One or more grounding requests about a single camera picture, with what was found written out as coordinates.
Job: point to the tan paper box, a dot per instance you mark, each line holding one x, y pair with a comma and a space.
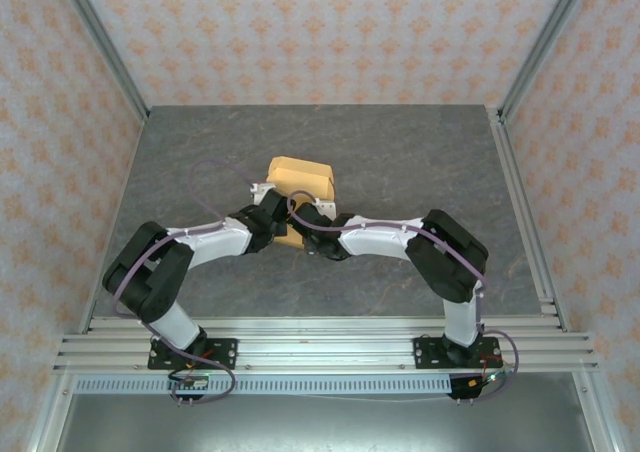
300, 177

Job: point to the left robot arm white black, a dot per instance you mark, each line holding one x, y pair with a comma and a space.
145, 277

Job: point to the small circuit board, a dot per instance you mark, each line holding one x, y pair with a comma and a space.
195, 382
475, 384

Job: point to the grey metal sheet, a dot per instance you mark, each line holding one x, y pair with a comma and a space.
325, 427

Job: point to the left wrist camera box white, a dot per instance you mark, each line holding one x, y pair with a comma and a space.
260, 194

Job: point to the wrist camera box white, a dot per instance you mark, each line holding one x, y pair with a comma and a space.
327, 208
260, 194

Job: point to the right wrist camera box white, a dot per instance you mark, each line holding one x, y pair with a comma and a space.
327, 208

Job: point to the aluminium mounting rail bed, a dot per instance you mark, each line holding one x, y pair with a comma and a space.
325, 354

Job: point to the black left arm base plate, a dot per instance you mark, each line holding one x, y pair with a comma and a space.
225, 352

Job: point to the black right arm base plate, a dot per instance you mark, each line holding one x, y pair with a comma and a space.
425, 354

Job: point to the wide aluminium side rail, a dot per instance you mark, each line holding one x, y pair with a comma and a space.
521, 197

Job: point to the aluminium frame post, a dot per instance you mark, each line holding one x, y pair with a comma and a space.
103, 42
544, 42

